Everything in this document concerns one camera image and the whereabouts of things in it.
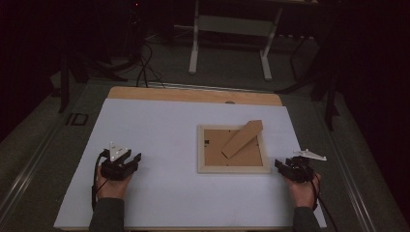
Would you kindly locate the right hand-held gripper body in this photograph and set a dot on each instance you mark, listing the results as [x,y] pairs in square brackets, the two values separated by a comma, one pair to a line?
[299,170]

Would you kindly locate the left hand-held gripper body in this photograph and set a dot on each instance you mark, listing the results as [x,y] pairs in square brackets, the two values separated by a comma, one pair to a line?
[116,169]

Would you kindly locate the wooden picture frame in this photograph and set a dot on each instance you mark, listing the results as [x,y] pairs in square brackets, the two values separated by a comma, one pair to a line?
[233,151]

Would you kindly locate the person's left hand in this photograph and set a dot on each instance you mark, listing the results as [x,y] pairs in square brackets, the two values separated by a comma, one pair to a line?
[111,188]

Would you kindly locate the person's right hand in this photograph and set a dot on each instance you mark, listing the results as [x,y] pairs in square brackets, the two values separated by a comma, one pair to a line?
[303,195]

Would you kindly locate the white table mat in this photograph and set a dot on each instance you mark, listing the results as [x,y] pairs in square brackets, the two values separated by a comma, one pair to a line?
[167,193]

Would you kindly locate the black metal stand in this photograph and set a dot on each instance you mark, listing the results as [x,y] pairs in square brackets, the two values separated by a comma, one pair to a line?
[64,87]
[328,96]

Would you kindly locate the small round table fitting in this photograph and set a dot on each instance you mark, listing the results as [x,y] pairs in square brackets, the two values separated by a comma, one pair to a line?
[229,102]

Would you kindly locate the white metal table stand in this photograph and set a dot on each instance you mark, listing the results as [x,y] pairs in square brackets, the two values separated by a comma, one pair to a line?
[232,25]

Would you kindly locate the metal floor rail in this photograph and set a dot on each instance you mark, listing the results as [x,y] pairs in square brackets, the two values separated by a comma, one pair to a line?
[206,87]
[348,174]
[25,170]

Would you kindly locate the black rectangular floor bracket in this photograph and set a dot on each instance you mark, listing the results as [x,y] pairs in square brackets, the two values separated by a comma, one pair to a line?
[77,119]

